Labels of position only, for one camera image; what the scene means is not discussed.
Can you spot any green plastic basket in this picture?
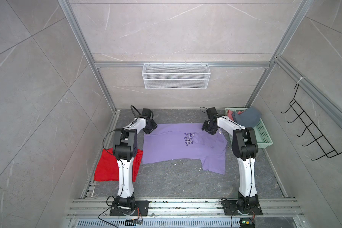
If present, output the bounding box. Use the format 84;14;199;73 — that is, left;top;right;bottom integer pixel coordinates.
224;107;273;149

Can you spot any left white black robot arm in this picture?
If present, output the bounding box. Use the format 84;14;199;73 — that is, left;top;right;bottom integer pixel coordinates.
113;112;157;210

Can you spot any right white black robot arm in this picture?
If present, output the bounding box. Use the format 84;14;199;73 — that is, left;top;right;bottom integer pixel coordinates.
202;114;258;208

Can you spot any white wire mesh basket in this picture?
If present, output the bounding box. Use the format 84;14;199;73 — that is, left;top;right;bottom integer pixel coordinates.
142;63;211;90

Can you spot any purple t shirt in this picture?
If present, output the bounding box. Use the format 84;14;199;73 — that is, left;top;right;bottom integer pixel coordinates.
142;123;228;175

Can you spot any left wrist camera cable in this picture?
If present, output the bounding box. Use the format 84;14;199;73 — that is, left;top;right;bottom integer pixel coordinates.
130;105;143;119

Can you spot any red folded t shirt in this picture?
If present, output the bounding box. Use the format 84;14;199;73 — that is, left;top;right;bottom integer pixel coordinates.
94;148;143;182

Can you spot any small circuit board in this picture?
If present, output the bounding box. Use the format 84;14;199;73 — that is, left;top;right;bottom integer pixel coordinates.
125;219;142;226

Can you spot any black wire hook rack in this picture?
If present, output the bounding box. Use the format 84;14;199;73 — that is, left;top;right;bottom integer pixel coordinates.
281;84;342;161

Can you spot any grey blue t shirt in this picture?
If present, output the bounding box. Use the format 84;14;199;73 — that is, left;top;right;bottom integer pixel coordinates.
233;107;262;128

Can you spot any green power connector box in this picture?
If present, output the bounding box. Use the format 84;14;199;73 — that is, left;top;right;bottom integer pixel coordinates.
239;218;255;228

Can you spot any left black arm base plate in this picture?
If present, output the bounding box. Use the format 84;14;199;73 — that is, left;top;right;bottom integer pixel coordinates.
109;200;150;216

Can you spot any pink red t shirt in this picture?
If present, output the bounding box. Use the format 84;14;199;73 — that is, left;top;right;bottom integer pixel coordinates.
227;110;243;122

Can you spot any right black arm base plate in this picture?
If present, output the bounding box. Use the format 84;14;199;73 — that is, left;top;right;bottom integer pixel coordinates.
220;198;263;216

